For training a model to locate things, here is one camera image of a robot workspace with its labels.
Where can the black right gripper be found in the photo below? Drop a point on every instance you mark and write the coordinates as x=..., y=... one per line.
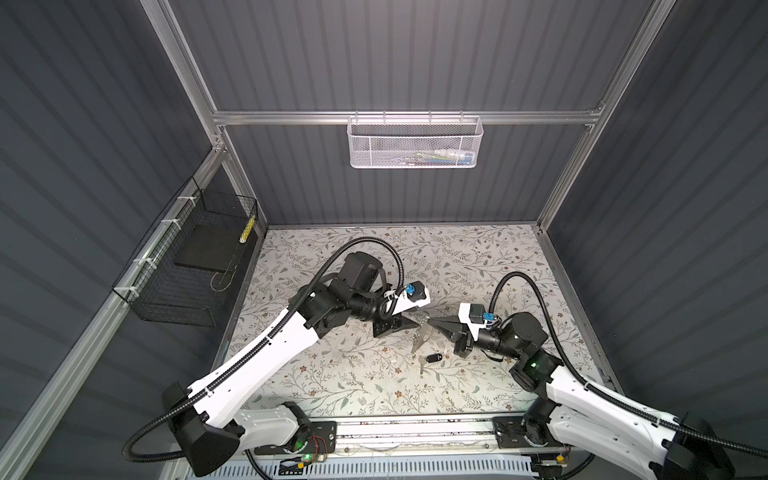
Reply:
x=453, y=329

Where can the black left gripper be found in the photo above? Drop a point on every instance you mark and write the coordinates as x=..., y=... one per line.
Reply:
x=394, y=323

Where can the black headed key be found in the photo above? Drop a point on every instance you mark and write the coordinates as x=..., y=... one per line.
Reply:
x=429, y=359

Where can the green key tag with key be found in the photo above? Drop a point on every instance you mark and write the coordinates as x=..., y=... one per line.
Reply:
x=422, y=334

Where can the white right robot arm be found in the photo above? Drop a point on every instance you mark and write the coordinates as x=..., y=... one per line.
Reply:
x=579, y=413

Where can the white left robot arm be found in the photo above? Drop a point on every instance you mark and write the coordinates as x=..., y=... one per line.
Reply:
x=328, y=304

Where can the items in white basket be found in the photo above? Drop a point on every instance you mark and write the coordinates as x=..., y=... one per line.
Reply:
x=440, y=157

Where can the white vented strip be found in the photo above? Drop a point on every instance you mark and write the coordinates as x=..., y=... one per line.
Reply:
x=483, y=466

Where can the yellow marker in basket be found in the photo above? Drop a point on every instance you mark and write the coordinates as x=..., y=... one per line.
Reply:
x=248, y=228

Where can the black pad in basket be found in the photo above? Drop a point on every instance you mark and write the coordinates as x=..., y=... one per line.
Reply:
x=209, y=248

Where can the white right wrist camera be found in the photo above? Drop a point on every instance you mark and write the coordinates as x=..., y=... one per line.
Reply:
x=476, y=318

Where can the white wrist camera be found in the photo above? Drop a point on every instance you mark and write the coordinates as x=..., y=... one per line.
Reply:
x=415, y=295
x=476, y=318

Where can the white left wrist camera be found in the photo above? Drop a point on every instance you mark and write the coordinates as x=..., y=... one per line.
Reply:
x=415, y=295

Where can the aluminium mounting rail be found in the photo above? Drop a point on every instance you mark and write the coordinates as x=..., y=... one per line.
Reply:
x=414, y=432

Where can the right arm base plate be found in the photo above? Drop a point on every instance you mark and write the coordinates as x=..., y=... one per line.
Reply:
x=519, y=431

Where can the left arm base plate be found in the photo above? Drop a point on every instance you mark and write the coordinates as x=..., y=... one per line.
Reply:
x=317, y=437

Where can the white wire mesh basket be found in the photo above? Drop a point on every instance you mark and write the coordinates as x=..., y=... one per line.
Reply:
x=374, y=140

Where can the black wire basket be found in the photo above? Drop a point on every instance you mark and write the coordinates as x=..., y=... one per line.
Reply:
x=157, y=290

